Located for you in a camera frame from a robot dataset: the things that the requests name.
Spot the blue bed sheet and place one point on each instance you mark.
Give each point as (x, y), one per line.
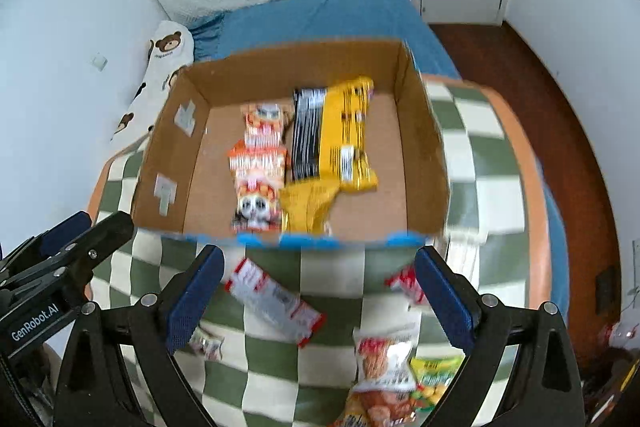
(345, 34)

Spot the white oat cookie packet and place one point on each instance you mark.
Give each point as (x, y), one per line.
(383, 359)

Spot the yellow noodle packet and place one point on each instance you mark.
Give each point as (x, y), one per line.
(342, 147)

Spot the green fruit candy packet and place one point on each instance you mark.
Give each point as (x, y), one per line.
(433, 377)

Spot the black noodle packet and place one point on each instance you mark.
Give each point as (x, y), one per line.
(305, 153)

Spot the brown snack packet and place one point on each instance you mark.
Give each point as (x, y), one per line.
(376, 408)

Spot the red white long snack packet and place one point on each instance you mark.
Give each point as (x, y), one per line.
(274, 303)

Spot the bear print pillow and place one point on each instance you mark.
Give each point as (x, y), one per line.
(171, 49)

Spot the orange sunflower seed bag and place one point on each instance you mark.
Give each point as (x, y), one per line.
(266, 123)

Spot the pale green snack packet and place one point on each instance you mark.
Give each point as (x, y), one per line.
(207, 345)

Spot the yellow hotpot seasoning packet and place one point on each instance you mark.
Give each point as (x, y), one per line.
(305, 205)

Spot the green white checkered blanket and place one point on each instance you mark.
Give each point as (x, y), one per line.
(454, 167)

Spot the orange panda snack bag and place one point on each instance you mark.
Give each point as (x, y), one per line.
(258, 175)

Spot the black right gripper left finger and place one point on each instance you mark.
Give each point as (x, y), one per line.
(94, 388)

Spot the small red sauce packet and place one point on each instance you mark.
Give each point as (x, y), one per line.
(406, 281)

